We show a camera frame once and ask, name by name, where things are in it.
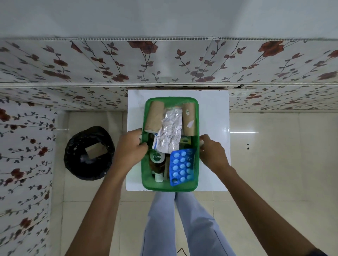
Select person's left hand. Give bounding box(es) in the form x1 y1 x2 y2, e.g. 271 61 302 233
114 128 149 176

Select person's right hand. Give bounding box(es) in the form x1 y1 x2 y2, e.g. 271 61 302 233
199 134 231 174

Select green plastic basket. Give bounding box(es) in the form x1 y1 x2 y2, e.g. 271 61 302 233
141 97 199 192

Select person's left forearm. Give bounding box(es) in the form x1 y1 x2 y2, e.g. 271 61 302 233
65 166 132 256

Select person's right forearm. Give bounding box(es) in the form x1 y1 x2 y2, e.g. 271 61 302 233
211 164 321 256

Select brown antiseptic bottle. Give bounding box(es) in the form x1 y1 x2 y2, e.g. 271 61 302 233
148 149 166 183

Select blue pill blister pack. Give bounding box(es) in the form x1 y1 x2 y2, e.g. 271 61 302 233
169 148 196 187

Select silver foil blister pack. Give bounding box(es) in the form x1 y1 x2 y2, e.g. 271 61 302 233
152 108 183 153

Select wide brown bandage roll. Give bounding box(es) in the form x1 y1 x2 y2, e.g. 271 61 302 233
144 101 166 132

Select narrow brown bandage roll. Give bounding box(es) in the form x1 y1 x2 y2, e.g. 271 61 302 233
182 103 196 137

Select brown cardboard piece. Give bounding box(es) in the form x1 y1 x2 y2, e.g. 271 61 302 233
85 143 102 160

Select black bag lined trash bin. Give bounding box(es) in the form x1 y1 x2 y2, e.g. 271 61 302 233
64 126 116 181

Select light blue trousers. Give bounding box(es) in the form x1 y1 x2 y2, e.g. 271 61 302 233
139 191 237 256

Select floral patterned counter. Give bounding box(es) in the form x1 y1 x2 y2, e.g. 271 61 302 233
0 37 338 112

